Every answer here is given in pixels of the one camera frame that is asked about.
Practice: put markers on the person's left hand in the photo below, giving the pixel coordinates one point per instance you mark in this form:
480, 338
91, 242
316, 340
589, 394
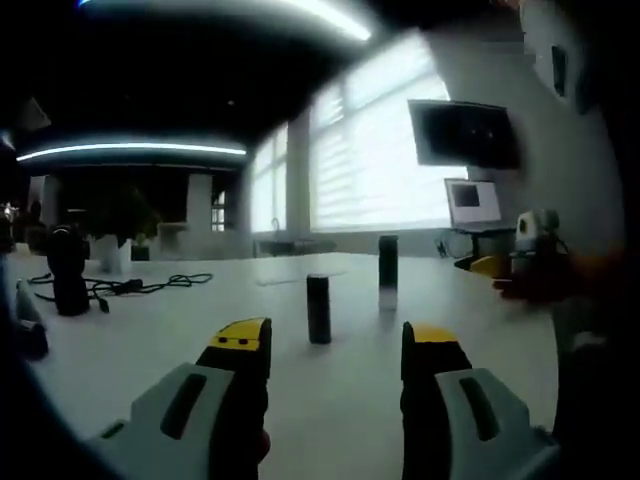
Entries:
260, 447

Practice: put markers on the small black object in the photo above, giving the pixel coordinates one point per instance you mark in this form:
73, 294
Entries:
35, 342

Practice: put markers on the white low cabinet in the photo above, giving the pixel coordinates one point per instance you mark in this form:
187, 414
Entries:
200, 245

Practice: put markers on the black cosmetic bottle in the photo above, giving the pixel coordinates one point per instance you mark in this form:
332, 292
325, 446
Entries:
319, 310

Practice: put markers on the person's right hand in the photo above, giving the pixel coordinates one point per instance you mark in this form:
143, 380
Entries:
530, 289

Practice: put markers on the black wall monitor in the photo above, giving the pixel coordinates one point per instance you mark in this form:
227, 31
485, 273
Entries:
465, 135

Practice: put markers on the white table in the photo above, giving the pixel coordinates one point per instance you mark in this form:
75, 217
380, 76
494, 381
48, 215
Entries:
175, 350

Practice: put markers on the black round desk device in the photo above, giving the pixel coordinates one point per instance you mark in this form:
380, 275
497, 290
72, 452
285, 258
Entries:
70, 280

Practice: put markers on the white square pillar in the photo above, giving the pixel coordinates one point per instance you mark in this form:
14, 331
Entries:
200, 205

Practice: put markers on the frosted black-capped cosmetic bottle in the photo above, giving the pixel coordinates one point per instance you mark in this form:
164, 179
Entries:
388, 260

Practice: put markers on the open laptop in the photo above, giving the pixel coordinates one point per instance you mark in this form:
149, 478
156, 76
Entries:
472, 202

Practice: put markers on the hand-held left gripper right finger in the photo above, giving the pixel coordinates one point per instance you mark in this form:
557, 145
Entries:
450, 400

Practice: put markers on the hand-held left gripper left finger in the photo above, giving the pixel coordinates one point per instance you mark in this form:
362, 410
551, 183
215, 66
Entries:
200, 400

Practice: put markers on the window with white blinds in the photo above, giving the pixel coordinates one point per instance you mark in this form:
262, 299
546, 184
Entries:
380, 150

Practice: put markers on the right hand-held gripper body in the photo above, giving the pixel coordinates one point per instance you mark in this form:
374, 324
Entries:
537, 240

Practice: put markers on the potted green plant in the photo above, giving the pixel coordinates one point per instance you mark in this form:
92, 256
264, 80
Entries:
117, 255

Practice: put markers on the metal sink with faucet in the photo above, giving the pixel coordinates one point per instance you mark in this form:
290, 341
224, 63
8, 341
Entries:
295, 247

